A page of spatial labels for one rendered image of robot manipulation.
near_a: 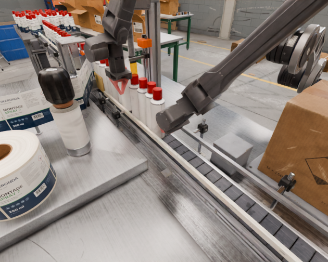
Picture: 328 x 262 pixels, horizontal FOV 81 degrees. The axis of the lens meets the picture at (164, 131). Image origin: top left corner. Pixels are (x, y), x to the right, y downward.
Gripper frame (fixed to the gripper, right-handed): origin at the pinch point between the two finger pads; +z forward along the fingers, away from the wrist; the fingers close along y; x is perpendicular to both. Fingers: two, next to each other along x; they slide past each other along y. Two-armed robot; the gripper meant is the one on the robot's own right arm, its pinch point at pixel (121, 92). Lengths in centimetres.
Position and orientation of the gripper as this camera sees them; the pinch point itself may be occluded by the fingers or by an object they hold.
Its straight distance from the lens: 81.2
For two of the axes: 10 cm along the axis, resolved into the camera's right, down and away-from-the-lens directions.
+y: 6.1, 4.9, -6.3
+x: 7.9, -3.8, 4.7
